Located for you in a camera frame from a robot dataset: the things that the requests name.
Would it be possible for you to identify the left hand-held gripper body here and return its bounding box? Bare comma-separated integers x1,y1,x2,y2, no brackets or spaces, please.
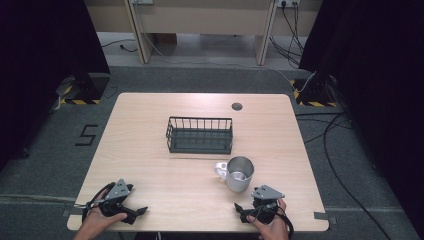
98,178,138,225

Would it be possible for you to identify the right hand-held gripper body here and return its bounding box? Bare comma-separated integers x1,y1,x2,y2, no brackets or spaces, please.
240,184,286,225

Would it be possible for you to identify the metal mug with white handle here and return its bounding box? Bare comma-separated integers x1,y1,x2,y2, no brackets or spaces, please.
213,155,255,194

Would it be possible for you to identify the black wire basket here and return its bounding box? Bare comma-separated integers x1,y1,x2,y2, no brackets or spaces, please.
165,115,234,156

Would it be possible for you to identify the person's right hand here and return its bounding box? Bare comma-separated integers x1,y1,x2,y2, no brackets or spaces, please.
246,198,290,240

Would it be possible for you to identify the person's left hand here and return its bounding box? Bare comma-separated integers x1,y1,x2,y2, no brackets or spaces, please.
78,189,128,236

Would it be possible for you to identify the grey tape strip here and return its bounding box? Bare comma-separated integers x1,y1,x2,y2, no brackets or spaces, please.
61,207,85,218
313,211,338,225

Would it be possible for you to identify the stand base with hazard tape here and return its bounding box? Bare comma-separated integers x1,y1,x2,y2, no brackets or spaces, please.
55,71,112,106
289,71,338,108

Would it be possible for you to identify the dark curtain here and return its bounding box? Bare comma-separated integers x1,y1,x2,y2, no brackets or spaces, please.
0,0,112,172
299,0,424,240

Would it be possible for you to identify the beige wooden desk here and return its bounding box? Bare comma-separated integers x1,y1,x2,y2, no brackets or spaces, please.
123,0,278,67

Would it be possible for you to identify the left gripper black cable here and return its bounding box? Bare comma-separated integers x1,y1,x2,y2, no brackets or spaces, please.
81,181,117,224

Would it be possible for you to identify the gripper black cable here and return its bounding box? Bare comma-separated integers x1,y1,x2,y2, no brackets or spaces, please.
258,203,296,240
81,181,117,224

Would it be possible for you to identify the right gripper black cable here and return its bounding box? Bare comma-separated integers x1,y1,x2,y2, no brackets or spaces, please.
258,203,296,240

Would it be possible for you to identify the long black floor cable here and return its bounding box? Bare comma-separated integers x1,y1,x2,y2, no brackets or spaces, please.
295,111,394,240

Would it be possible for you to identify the short black floor cable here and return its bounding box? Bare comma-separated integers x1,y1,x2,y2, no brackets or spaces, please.
100,38,138,54

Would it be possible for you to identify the bundle of black cables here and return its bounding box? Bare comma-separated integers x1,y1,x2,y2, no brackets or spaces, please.
268,2,306,70

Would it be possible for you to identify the white wall socket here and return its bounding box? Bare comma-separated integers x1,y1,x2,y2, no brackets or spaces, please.
276,0,301,9

